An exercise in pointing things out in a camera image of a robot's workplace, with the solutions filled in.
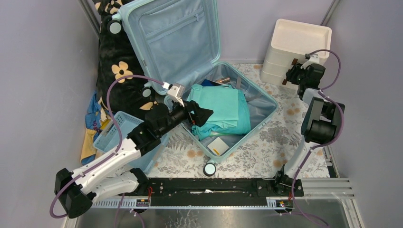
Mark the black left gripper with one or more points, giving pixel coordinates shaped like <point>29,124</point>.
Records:
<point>190,111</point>

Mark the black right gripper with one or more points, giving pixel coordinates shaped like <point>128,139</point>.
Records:
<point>290,74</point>

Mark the white three-drawer storage cabinet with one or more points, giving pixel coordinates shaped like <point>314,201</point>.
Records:
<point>290,41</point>

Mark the copper metallic cylinder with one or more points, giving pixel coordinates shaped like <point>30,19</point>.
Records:
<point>223,80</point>

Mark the light blue ribbed suitcase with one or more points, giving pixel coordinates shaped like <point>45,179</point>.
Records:
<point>179,41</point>

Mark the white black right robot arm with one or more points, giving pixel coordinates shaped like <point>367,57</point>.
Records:
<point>322,122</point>

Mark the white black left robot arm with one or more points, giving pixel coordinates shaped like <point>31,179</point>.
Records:
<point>76,191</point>

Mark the teal folded cloth bottom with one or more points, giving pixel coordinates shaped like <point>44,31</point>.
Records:
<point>243,126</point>

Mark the teal folded cloth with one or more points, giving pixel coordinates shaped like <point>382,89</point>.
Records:
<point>243,126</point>
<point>223,100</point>

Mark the teal folded cloth top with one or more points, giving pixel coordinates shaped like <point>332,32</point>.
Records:
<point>223,100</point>

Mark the dark blue flat item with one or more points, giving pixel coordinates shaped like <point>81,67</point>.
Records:
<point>207,82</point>

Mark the floral patterned floor mat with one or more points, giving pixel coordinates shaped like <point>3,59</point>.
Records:
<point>260,156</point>

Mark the light blue perforated plastic basket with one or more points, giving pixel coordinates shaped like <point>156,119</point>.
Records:
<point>109,139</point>

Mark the blue yellow cloth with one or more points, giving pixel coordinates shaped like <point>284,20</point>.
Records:
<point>96,119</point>

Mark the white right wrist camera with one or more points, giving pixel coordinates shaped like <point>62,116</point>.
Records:
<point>311,59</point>

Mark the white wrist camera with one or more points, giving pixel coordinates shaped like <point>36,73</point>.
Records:
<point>175,92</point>
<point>311,59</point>

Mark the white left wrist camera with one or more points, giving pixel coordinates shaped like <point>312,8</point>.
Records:
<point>175,92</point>

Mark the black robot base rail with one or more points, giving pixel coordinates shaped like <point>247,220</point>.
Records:
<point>209,193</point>

